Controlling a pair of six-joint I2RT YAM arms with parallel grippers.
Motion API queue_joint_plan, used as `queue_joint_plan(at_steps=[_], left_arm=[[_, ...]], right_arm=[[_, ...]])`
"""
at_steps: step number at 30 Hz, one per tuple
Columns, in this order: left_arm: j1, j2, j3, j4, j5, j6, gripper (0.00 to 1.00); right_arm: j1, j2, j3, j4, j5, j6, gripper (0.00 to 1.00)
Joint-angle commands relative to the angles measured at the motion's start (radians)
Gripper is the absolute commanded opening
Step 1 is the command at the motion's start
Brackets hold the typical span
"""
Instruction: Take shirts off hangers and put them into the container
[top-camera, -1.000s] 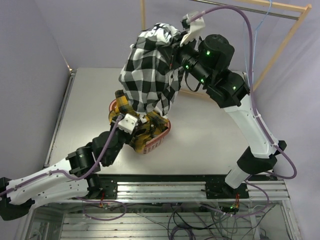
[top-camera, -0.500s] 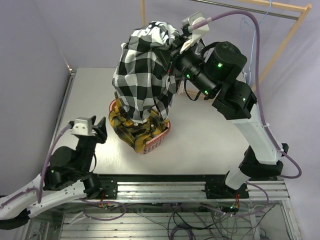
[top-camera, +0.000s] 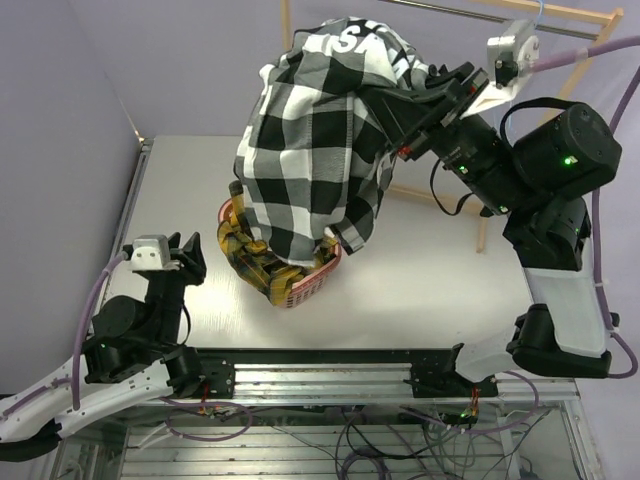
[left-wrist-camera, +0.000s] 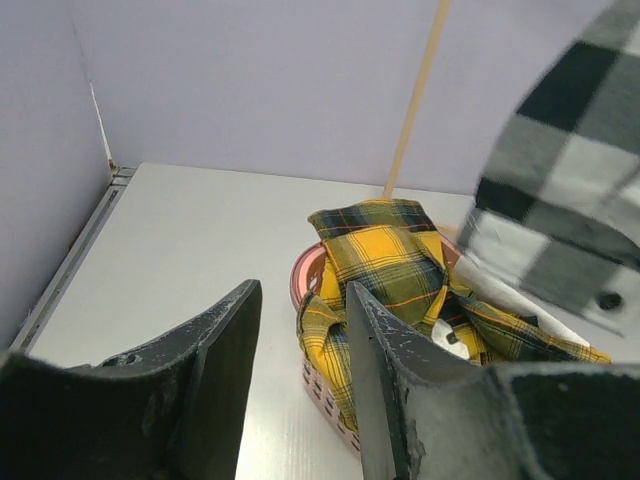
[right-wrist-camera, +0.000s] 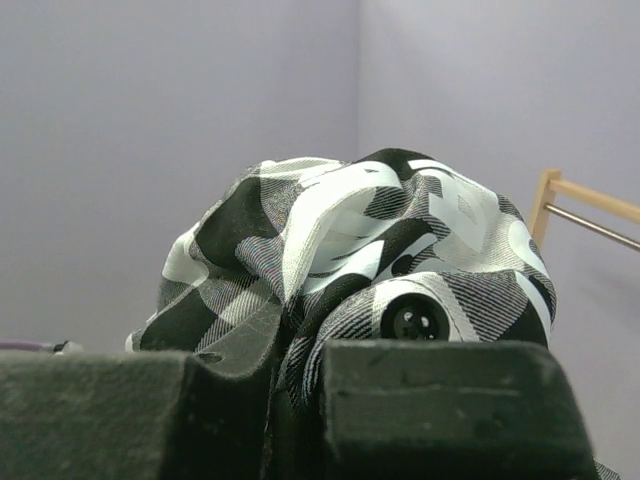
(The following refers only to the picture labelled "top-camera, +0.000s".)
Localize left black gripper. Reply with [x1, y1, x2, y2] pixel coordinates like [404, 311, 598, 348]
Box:
[145, 229, 207, 345]

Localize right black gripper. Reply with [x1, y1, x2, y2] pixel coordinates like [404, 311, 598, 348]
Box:
[357, 62, 533, 215]

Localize black white checkered shirt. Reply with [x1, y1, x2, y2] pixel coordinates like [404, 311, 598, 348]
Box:
[234, 17, 438, 266]

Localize light blue wire hanger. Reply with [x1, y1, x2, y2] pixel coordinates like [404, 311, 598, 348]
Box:
[534, 0, 545, 27]

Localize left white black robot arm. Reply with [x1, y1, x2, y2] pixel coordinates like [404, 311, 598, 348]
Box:
[1, 233, 207, 463]

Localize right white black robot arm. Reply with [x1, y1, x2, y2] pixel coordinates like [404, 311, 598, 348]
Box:
[359, 64, 622, 396]

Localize yellow black plaid shirt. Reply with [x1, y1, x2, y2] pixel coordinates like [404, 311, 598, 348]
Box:
[216, 182, 339, 307]

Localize pink plastic laundry basket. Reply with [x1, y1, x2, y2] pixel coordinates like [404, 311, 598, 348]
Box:
[216, 197, 345, 310]

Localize metal hanging rod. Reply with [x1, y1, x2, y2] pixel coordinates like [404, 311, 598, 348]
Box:
[399, 0, 601, 40]

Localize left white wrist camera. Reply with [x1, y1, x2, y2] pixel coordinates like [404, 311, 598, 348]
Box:
[123, 235, 179, 272]

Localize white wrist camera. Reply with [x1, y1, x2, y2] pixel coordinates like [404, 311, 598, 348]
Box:
[462, 19, 540, 118]
[123, 235, 179, 272]

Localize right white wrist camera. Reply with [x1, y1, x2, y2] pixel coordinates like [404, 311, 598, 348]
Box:
[462, 19, 540, 118]

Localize aluminium rail base frame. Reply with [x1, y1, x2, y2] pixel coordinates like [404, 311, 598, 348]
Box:
[47, 137, 591, 480]

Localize wooden clothes rack frame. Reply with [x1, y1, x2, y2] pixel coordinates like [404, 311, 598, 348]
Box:
[280, 0, 627, 255]

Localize loose cables under table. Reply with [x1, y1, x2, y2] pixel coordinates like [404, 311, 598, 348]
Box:
[164, 389, 551, 480]

